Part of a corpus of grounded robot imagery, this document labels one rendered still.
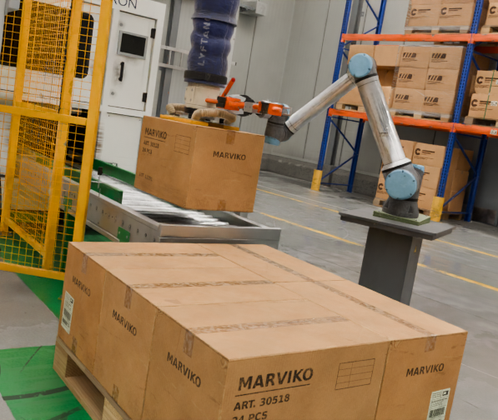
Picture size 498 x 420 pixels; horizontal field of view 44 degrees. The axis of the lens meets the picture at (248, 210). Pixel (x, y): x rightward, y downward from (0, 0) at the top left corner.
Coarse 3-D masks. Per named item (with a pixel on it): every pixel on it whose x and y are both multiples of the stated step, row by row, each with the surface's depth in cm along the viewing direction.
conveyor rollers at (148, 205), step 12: (108, 180) 451; (132, 192) 412; (144, 192) 418; (132, 204) 365; (144, 204) 370; (156, 204) 375; (168, 204) 388; (156, 216) 336; (168, 216) 348; (180, 216) 353; (192, 216) 358; (204, 216) 363
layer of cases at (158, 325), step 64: (128, 256) 242; (192, 256) 259; (256, 256) 278; (64, 320) 250; (128, 320) 202; (192, 320) 179; (256, 320) 189; (320, 320) 199; (384, 320) 210; (128, 384) 200; (192, 384) 168; (256, 384) 162; (320, 384) 176; (384, 384) 193; (448, 384) 213
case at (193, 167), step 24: (144, 120) 337; (168, 120) 314; (144, 144) 335; (168, 144) 313; (192, 144) 293; (216, 144) 298; (240, 144) 306; (144, 168) 334; (168, 168) 312; (192, 168) 293; (216, 168) 301; (240, 168) 309; (168, 192) 311; (192, 192) 296; (216, 192) 304; (240, 192) 312
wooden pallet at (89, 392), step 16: (64, 352) 247; (64, 368) 247; (80, 368) 233; (80, 384) 242; (96, 384) 220; (80, 400) 232; (96, 400) 232; (112, 400) 209; (96, 416) 220; (112, 416) 208
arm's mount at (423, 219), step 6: (378, 210) 322; (378, 216) 321; (384, 216) 320; (390, 216) 318; (420, 216) 328; (426, 216) 330; (408, 222) 314; (414, 222) 312; (420, 222) 316; (426, 222) 326
